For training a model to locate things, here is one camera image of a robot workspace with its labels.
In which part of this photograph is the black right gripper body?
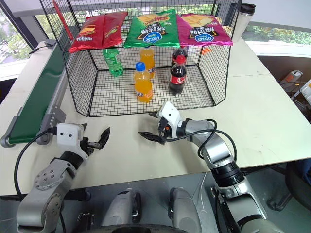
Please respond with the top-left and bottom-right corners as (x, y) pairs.
(157, 117), (172, 143)

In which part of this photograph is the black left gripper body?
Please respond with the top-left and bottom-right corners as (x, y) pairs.
(79, 137), (103, 157)

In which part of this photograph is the green conveyor belt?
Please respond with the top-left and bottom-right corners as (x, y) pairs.
(0, 40), (68, 148)

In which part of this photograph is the orange soda bottle blue cap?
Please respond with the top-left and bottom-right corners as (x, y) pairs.
(134, 62), (154, 103)

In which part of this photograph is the cola bottle red cap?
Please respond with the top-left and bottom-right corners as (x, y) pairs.
(168, 55), (188, 96)
(171, 47), (189, 67)

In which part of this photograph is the green soda bottle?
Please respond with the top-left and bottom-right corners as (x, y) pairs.
(102, 48), (124, 78)

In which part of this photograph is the silver rounded robot leg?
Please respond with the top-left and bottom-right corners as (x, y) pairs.
(168, 187), (203, 233)
(100, 188), (142, 228)

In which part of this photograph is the green chips bag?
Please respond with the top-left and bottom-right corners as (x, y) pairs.
(123, 9), (181, 48)

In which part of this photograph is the red chips bag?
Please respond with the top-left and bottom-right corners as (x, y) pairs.
(68, 14), (105, 54)
(102, 11), (129, 49)

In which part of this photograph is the magenta chips bag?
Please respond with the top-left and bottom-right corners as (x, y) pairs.
(175, 13), (234, 47)

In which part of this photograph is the white tumbler black lid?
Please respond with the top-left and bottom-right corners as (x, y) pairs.
(231, 3), (257, 43)

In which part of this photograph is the grey and white equipment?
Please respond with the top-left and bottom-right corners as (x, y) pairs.
(278, 69), (311, 103)

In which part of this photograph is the black chair base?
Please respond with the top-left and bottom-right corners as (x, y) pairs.
(266, 161), (311, 212)

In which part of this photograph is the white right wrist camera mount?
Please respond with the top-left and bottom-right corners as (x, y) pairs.
(157, 100), (183, 140)

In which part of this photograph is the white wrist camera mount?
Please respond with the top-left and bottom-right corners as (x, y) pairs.
(157, 100), (183, 140)
(55, 122), (83, 152)

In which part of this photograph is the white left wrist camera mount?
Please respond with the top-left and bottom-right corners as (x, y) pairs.
(55, 122), (83, 152)

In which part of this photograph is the black wire mesh shelf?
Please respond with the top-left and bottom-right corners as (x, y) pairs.
(38, 0), (243, 118)

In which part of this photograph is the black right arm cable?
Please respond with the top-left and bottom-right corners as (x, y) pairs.
(157, 120), (238, 168)

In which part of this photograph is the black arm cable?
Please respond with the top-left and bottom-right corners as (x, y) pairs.
(157, 120), (238, 168)
(14, 128), (58, 196)

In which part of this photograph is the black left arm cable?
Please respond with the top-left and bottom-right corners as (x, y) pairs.
(14, 128), (58, 196)

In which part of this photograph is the black adapter cable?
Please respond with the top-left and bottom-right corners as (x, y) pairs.
(27, 45), (48, 59)

